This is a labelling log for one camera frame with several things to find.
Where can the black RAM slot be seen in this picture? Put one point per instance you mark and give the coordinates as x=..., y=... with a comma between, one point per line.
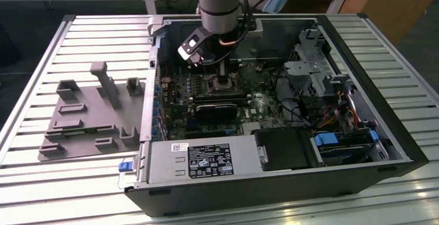
x=219, y=96
x=219, y=102

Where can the silver CPU plate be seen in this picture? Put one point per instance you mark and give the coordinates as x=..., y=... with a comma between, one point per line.
x=222, y=86

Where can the grey power supply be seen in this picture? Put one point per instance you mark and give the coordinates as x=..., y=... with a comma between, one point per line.
x=164, y=163

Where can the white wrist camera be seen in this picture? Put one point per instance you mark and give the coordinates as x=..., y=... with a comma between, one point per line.
x=192, y=45

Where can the grey metal drive cage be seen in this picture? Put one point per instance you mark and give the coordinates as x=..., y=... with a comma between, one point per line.
x=309, y=81

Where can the black drive bay box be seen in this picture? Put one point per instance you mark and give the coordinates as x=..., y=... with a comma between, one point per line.
x=285, y=148

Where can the blue case latch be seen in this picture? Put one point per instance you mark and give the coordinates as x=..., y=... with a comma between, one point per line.
x=124, y=167

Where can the hard disk in blue carrier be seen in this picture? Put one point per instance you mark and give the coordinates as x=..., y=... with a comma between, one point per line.
x=326, y=140

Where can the green motherboard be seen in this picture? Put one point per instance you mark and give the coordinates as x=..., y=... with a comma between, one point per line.
x=265, y=107

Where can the black open PC case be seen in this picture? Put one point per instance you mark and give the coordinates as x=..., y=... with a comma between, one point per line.
x=241, y=199

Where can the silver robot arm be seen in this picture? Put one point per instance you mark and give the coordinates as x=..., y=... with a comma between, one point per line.
x=219, y=4

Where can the green RAM stick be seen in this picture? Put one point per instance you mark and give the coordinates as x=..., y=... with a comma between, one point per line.
x=76, y=132

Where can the black graphics card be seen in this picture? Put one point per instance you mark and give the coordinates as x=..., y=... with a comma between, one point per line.
x=216, y=113

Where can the grey parts rack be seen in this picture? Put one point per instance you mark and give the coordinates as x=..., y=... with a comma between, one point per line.
x=88, y=112

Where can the silver chipset heat sink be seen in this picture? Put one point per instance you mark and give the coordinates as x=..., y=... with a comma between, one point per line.
x=250, y=127

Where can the wooden cabinet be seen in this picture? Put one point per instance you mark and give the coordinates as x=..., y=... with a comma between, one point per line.
x=394, y=4

